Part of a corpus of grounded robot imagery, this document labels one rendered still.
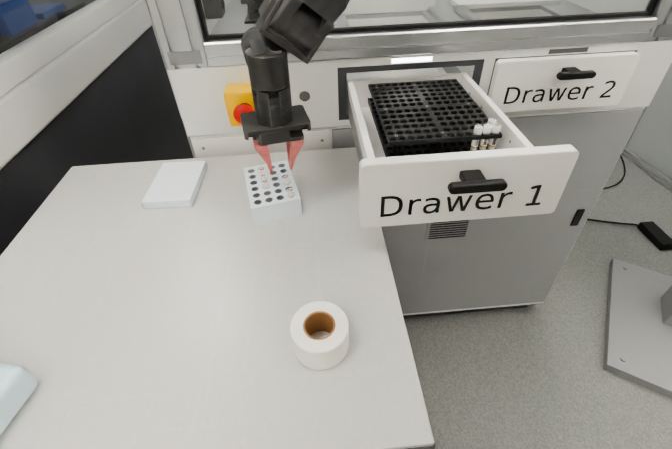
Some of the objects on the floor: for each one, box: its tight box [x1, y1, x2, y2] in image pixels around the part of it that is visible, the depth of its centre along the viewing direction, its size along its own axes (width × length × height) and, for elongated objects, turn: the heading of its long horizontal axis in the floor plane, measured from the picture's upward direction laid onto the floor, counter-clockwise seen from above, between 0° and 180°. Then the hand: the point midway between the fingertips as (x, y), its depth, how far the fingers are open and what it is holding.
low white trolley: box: [0, 147, 435, 449], centre depth 84 cm, size 58×62×76 cm
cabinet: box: [190, 107, 645, 318], centre depth 146 cm, size 95×103×80 cm
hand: (280, 166), depth 65 cm, fingers open, 3 cm apart
